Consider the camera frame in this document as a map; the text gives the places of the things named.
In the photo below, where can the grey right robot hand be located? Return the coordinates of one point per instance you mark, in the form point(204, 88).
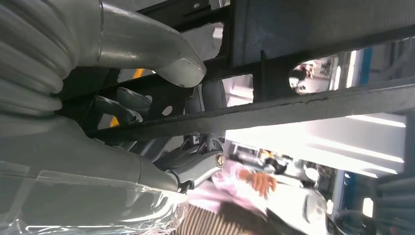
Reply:
point(81, 155)

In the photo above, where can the stainless steel workbench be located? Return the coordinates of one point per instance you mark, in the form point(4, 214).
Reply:
point(324, 146)

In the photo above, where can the person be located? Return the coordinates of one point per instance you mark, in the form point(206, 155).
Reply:
point(207, 194)

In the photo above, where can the white device with grille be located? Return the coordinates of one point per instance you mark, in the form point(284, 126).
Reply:
point(311, 207)

